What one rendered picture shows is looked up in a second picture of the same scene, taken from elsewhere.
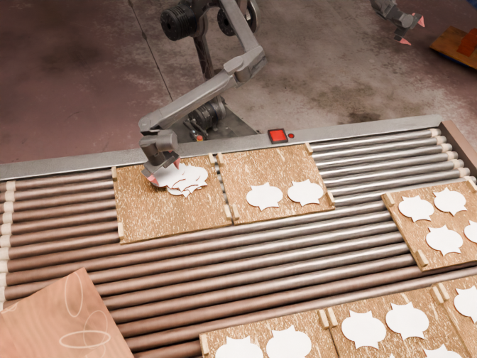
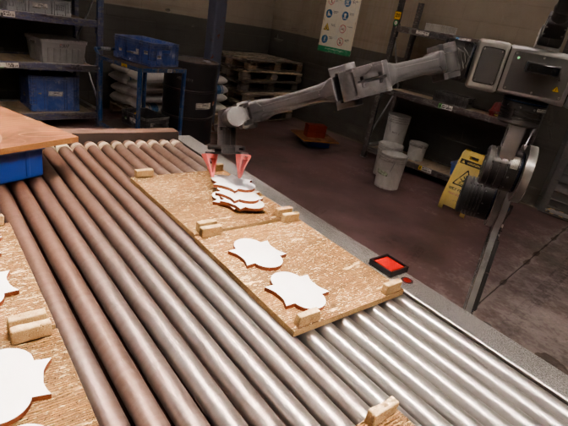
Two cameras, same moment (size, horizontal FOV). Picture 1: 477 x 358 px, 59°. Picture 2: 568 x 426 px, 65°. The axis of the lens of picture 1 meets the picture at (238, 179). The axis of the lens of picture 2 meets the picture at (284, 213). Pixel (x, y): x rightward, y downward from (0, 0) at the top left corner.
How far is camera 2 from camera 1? 1.46 m
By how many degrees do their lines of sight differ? 58
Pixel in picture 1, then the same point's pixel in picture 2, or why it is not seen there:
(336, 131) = (483, 331)
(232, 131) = not seen: hidden behind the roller
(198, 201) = (214, 211)
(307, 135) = (429, 297)
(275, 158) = (339, 260)
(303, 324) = (21, 305)
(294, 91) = not seen: outside the picture
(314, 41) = not seen: outside the picture
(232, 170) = (284, 229)
